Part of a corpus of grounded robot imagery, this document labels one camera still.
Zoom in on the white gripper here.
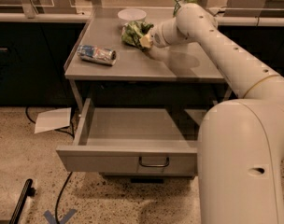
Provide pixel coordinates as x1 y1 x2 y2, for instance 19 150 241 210
139 19 179 49

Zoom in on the green jalapeno chip bag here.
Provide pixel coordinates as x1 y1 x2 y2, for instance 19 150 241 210
121 21 153 49

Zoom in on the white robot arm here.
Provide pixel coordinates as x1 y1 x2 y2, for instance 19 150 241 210
141 4 284 224

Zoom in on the open grey top drawer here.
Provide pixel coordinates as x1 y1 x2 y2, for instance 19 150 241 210
57 99 206 176

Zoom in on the white bowl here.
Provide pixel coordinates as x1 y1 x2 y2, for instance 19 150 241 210
118 8 147 26

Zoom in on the blue silver crushed can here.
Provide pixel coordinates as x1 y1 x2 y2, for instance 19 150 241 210
77 45 117 65

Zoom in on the grey metal cabinet table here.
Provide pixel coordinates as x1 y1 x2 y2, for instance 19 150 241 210
64 7 234 179

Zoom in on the dark counter left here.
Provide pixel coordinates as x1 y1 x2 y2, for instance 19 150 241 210
0 21 84 106

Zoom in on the white paper sheet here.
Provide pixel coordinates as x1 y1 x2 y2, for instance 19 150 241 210
35 108 71 133

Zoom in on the black bar bottom left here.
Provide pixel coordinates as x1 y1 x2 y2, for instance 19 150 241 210
9 178 36 224

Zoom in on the blue tape cross mark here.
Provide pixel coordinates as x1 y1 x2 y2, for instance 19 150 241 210
43 208 78 224

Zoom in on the black drawer handle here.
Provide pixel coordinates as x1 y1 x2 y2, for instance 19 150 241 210
138 157 170 168

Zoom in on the black cable left floor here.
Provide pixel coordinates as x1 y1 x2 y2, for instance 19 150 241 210
25 106 76 224

